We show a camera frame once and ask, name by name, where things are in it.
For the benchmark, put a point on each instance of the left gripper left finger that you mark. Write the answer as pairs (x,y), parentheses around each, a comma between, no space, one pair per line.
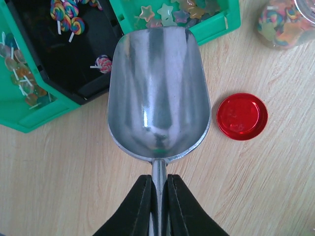
(133,215)

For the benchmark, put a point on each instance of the red jar lid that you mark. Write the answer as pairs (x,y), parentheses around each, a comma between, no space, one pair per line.
(242,116)

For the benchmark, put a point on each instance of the green bin star candies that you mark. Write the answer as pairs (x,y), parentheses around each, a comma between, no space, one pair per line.
(205,19)

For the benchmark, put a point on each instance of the black bin lollipops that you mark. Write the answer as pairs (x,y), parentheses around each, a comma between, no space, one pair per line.
(71,42)

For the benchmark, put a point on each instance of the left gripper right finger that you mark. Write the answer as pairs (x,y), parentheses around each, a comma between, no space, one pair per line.
(187,217)

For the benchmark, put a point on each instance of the clear glass jar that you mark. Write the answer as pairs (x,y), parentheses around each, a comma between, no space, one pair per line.
(285,24)

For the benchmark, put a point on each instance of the metal candy scoop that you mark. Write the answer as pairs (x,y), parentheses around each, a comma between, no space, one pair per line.
(158,106)

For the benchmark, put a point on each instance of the green bin wrapped candies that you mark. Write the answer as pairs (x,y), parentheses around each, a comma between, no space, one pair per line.
(14,111)

